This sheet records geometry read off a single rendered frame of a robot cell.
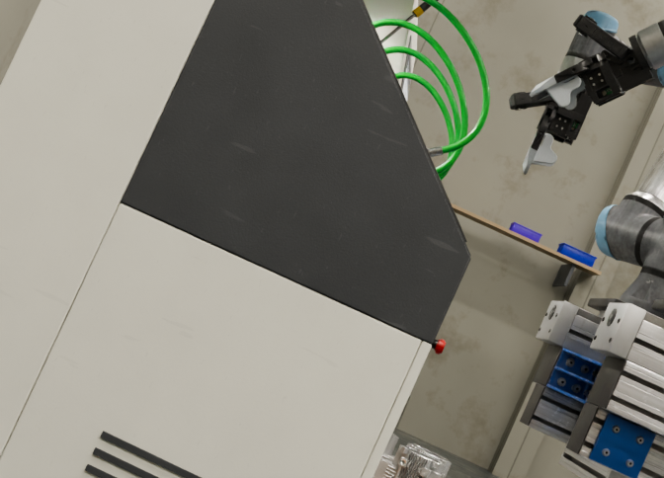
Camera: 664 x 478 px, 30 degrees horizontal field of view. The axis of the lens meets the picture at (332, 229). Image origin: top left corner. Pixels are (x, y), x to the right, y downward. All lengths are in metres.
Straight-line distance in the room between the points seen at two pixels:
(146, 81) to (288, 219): 0.34
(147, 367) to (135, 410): 0.07
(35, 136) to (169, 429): 0.55
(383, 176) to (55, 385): 0.65
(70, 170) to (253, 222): 0.33
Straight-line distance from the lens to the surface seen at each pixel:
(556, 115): 2.57
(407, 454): 5.20
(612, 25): 2.62
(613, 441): 2.20
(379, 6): 2.87
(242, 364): 2.08
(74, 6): 2.22
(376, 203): 2.08
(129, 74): 2.17
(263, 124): 2.11
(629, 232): 2.78
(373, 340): 2.07
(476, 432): 12.13
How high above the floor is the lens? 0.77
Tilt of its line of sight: 3 degrees up
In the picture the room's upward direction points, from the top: 25 degrees clockwise
